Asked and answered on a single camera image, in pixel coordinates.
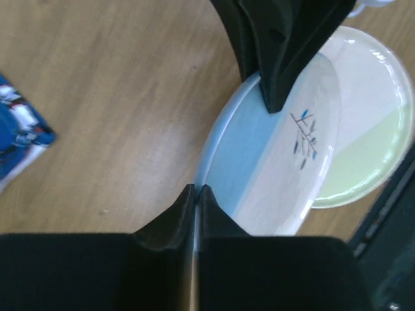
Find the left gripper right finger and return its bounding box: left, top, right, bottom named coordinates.
left=198, top=186, right=372, bottom=310

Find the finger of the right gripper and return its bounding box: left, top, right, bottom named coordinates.
left=211, top=0, right=259, bottom=81
left=243, top=1, right=355, bottom=113

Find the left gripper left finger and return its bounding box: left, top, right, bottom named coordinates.
left=1, top=185, right=195, bottom=310

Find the blue and cream plate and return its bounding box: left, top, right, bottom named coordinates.
left=194, top=54, right=341, bottom=236

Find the green and cream plate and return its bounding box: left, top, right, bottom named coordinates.
left=313, top=26, right=414, bottom=209

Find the blue patterned cloth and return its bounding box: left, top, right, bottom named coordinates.
left=1, top=75, right=56, bottom=189

